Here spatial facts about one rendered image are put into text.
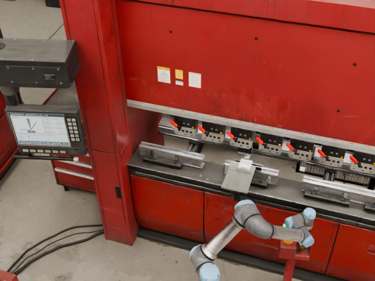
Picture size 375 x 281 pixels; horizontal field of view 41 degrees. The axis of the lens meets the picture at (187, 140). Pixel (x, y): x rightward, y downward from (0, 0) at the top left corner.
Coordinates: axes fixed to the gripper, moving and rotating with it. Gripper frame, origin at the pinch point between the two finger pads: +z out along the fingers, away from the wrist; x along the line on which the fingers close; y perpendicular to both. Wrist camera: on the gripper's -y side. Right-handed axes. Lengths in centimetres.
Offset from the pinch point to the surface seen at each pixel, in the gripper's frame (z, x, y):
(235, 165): -22, 48, 47
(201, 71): -95, 73, 59
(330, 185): -19.8, -17.6, 37.3
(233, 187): -24, 48, 26
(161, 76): -86, 99, 63
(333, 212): -10.8, -20.2, 21.7
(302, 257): 4.1, -0.2, -6.3
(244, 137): -48, 43, 49
